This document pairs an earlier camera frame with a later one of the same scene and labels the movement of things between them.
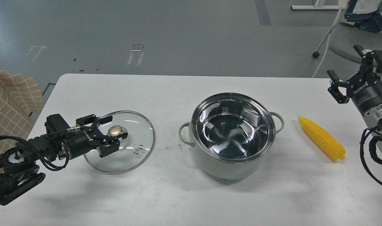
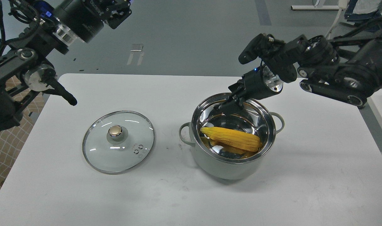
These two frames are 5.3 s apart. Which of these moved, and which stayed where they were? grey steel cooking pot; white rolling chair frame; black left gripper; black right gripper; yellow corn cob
Moved: black left gripper; yellow corn cob; black right gripper
Stayed: grey steel cooking pot; white rolling chair frame
